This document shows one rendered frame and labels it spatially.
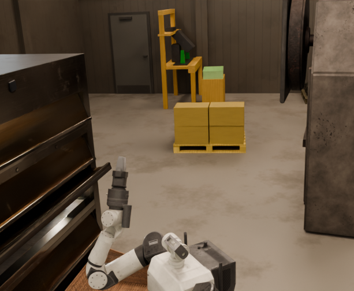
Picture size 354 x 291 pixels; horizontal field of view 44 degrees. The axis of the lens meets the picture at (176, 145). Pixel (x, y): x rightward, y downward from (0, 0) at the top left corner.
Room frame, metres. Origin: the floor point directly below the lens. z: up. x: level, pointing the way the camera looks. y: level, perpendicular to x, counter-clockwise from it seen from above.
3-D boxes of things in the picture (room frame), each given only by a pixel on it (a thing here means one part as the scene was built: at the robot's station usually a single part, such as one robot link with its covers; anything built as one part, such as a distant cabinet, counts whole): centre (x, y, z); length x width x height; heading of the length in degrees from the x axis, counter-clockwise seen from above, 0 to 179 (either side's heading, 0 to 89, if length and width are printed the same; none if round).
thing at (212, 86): (10.80, -0.54, 1.10); 1.71 x 1.52 x 2.21; 167
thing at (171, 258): (1.49, 0.02, 1.47); 0.10 x 0.07 x 0.09; 28
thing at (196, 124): (7.22, -0.58, 0.38); 1.24 x 0.88 x 0.77; 77
